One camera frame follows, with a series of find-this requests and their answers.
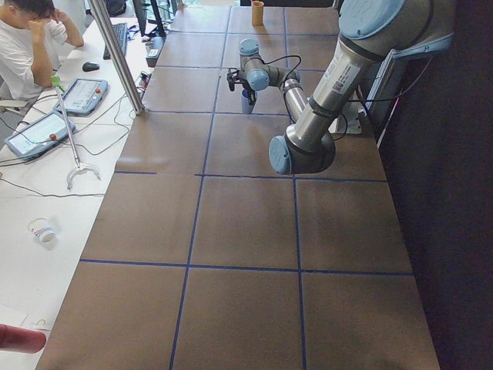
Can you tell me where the metal reacher grabber tool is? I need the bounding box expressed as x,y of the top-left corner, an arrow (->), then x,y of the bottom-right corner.
51,76 -> 101,190

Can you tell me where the person in white shirt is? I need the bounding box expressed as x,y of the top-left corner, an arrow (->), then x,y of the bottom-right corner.
1,1 -> 84,101

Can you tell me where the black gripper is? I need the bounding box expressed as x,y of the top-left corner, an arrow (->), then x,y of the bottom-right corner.
241,79 -> 257,105

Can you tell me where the black keyboard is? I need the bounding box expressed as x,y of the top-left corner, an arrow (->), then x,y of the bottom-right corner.
102,22 -> 128,60

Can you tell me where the near teach pendant tablet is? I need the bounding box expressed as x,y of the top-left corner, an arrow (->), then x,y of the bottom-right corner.
4,112 -> 69,160

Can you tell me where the teach pendant tablet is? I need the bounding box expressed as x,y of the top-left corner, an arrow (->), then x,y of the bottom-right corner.
4,112 -> 69,160
61,78 -> 109,116

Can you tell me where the white pedestal column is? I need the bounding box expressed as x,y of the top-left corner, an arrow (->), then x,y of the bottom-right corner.
329,102 -> 364,135

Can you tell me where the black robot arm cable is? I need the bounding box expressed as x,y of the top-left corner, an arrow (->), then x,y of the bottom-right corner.
260,55 -> 303,82

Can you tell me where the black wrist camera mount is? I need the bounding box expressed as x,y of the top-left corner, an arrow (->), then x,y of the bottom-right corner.
226,68 -> 244,92

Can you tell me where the aluminium frame post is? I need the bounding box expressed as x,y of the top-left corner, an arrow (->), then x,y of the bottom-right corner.
89,0 -> 145,116

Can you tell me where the far teach pendant tablet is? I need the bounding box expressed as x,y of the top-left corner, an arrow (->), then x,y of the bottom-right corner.
61,78 -> 109,116

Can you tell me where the black computer mouse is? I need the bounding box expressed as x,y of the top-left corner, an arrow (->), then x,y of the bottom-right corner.
82,62 -> 99,72

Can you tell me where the blue ribbed paper cup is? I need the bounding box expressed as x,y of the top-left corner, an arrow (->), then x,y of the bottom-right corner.
241,93 -> 255,115

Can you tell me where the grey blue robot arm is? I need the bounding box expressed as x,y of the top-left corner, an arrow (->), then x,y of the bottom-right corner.
227,1 -> 456,174

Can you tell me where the white paper cup lying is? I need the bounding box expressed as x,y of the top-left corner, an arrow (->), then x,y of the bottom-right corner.
27,217 -> 58,249

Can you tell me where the tan cylindrical holder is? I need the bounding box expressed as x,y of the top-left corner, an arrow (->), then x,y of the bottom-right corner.
251,1 -> 264,27

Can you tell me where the red cylinder object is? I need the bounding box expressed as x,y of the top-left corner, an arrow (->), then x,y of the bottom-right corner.
1,324 -> 46,354

